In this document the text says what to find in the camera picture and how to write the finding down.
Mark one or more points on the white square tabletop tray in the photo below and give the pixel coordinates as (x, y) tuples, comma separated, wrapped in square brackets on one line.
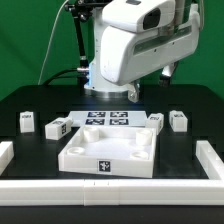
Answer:
[(104, 150)]

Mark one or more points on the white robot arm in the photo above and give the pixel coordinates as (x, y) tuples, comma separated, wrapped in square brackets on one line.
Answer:
[(134, 38)]

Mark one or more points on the white U-shaped fence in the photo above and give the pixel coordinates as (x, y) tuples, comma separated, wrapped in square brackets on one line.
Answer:
[(209, 191)]

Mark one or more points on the white marker base plate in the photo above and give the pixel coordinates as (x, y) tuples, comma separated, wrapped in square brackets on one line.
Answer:
[(108, 118)]

